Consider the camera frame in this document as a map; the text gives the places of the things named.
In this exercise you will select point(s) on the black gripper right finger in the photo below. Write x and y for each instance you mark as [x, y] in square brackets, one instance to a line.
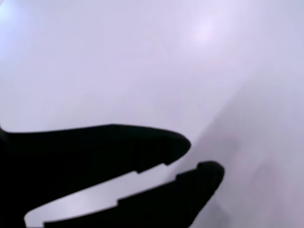
[166, 204]

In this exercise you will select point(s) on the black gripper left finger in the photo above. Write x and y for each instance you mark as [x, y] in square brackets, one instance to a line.
[83, 154]

